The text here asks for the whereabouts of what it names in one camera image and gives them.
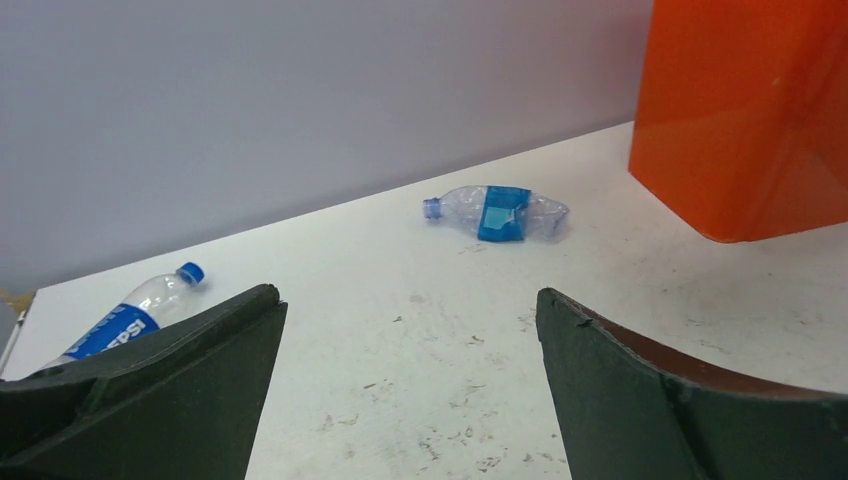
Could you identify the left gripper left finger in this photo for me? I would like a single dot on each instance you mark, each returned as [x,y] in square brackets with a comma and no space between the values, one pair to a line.
[181,403]

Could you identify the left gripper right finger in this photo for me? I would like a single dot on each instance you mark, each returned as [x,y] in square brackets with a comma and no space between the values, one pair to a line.
[629,407]

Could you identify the orange plastic bin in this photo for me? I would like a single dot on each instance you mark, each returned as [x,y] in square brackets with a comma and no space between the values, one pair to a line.
[741,124]

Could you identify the clear Pepsi bottle top left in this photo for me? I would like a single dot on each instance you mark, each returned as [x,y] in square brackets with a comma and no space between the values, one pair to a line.
[157,303]

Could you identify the crushed blue label bottle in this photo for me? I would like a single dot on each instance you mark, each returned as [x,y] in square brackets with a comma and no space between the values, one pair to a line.
[498,214]

